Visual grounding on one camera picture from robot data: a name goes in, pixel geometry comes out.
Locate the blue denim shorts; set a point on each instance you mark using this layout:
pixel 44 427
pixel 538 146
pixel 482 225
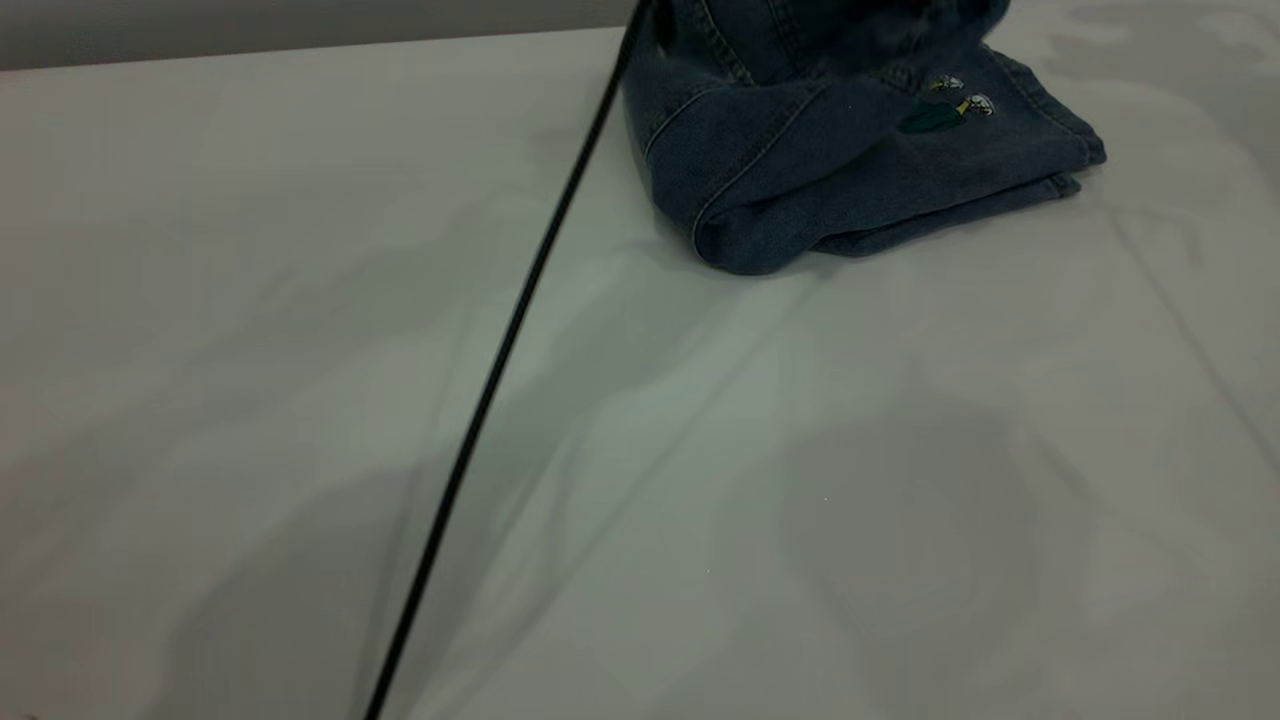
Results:
pixel 800 170

